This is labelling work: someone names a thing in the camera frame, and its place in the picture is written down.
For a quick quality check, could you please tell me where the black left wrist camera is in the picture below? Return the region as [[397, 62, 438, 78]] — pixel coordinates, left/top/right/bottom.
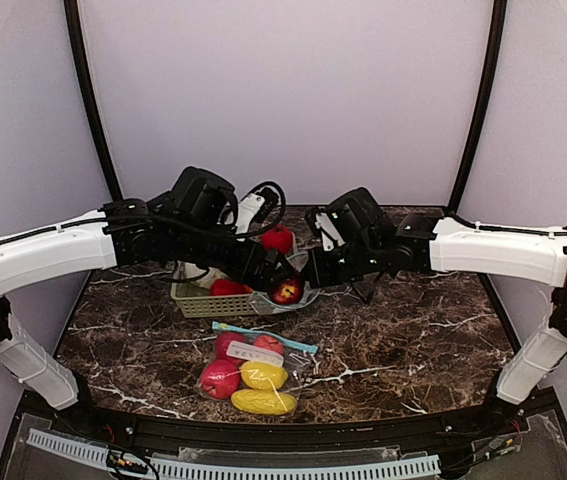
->
[[234, 181, 287, 239]]

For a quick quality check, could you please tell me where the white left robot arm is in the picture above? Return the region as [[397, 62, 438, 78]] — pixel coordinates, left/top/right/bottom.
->
[[0, 166, 296, 411]]

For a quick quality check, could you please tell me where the pink-red wrinkled fruit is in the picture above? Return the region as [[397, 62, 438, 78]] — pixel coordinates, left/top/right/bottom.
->
[[214, 332, 249, 367]]

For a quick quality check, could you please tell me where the yellow lemon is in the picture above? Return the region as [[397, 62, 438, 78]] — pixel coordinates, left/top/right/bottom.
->
[[240, 361, 288, 391]]

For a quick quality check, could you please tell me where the dark purple fruit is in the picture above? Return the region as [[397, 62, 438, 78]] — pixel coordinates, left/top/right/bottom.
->
[[269, 276, 304, 305]]

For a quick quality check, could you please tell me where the red apple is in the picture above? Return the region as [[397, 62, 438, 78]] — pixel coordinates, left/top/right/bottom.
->
[[199, 359, 241, 400]]

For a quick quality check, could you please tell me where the red bell pepper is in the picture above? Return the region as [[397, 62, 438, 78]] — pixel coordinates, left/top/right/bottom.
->
[[210, 279, 253, 296]]

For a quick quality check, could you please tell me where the yellow wrinkled banana-like fruit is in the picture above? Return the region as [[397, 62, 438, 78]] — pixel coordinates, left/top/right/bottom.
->
[[230, 389, 297, 416]]

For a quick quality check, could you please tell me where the small clear zip bag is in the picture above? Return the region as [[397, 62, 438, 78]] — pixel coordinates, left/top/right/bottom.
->
[[249, 275, 321, 315]]

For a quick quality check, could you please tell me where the green perforated plastic basket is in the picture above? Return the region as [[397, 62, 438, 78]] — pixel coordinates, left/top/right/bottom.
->
[[170, 232, 299, 320]]

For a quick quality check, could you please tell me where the large clear zip bag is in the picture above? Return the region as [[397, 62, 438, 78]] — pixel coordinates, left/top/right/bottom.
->
[[196, 321, 319, 416]]

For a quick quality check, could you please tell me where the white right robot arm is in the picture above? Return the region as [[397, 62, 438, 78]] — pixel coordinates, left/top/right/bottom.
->
[[303, 187, 567, 406]]

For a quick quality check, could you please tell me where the white slotted cable duct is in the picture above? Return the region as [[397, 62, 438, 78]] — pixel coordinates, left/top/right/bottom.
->
[[26, 428, 441, 479]]

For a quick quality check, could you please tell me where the white cabbage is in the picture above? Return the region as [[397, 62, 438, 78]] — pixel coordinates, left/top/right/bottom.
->
[[184, 263, 227, 290]]

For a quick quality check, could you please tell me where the black table front rail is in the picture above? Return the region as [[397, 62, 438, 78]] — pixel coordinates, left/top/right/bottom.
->
[[52, 394, 564, 456]]

